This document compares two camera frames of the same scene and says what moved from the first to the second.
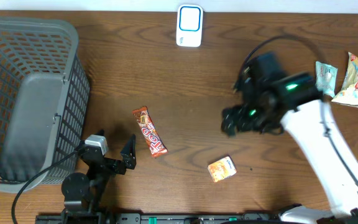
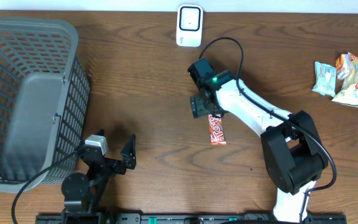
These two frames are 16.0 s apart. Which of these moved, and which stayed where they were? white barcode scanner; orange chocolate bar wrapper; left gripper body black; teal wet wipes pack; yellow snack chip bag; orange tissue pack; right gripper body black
Moved: orange tissue pack; orange chocolate bar wrapper; right gripper body black
Stayed: white barcode scanner; teal wet wipes pack; left gripper body black; yellow snack chip bag
